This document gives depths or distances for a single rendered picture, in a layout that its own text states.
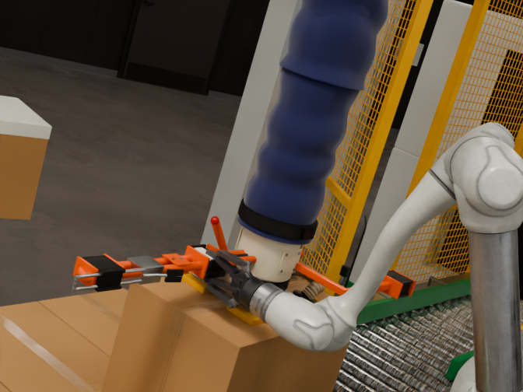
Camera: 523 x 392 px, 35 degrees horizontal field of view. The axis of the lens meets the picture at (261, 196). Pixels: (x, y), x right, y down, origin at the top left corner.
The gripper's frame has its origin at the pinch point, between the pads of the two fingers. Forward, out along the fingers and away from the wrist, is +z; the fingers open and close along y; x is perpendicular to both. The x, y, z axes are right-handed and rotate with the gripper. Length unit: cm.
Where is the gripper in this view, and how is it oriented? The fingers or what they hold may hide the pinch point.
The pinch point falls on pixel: (203, 261)
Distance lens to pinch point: 217.6
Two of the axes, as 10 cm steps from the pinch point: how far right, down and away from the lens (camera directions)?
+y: -2.9, 9.2, 2.6
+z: -7.2, -3.9, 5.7
